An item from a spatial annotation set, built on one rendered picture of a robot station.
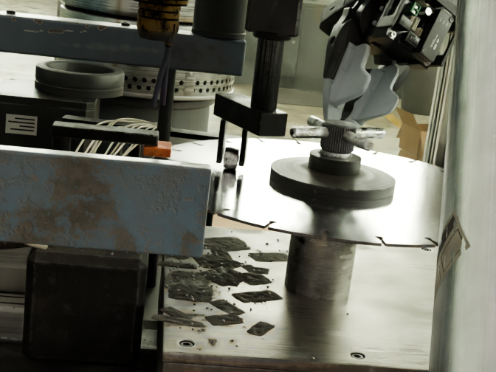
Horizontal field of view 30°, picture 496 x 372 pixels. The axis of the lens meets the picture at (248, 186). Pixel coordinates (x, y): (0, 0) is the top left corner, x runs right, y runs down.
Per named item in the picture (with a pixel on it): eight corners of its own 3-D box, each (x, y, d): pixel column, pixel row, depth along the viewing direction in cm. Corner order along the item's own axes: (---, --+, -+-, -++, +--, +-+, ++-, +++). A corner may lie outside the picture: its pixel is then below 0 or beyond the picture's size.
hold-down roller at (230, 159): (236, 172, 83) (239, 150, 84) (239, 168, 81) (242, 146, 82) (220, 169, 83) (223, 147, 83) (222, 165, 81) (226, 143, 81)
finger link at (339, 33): (320, 70, 87) (360, -10, 88) (311, 70, 88) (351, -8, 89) (356, 95, 89) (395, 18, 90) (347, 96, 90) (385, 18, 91)
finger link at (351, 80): (335, 123, 83) (379, 35, 84) (300, 122, 88) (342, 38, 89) (359, 140, 84) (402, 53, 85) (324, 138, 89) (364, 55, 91)
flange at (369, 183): (342, 207, 75) (347, 177, 74) (243, 173, 82) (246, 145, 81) (418, 191, 83) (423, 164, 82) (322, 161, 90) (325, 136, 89)
